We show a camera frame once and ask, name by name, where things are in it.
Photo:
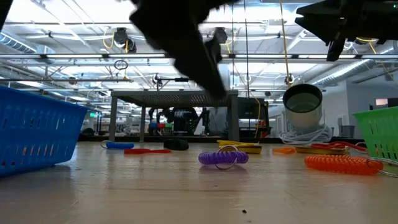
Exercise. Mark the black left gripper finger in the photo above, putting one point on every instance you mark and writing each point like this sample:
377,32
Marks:
202,71

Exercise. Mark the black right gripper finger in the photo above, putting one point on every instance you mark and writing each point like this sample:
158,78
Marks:
323,28
326,9

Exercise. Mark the yellow card pack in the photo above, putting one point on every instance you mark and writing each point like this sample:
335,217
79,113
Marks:
320,151
248,149

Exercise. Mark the red rubber band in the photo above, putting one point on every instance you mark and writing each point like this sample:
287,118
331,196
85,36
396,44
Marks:
337,145
136,151

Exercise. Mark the orange rubber band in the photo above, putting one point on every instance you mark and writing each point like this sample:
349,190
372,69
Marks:
283,151

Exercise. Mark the blue plastic basket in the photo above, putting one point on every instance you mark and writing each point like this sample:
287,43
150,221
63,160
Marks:
37,133

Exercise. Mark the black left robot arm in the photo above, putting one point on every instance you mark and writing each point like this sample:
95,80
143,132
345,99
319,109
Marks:
3,9

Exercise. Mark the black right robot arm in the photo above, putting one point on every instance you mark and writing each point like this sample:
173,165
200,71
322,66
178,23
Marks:
391,21

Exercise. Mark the distant black robot station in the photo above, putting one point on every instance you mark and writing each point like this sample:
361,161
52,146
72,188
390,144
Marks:
183,121

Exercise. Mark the person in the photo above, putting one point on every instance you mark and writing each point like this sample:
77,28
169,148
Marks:
219,123

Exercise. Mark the grey trash bin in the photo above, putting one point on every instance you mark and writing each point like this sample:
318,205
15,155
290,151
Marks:
348,132

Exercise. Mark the green plastic basket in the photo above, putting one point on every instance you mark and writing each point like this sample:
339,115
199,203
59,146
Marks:
379,133

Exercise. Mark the silver air duct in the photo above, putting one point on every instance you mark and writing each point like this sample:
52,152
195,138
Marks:
15,43
342,72

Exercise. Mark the black aluminium table frame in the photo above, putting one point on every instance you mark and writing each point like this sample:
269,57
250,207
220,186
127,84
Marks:
205,139

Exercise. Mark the wall monitor screen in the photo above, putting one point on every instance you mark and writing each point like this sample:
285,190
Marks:
382,102

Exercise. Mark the white cylindrical camera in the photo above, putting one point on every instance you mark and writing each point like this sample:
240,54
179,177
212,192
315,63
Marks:
303,118

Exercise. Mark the long ceiling light rail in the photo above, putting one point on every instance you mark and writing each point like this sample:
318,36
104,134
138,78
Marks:
77,56

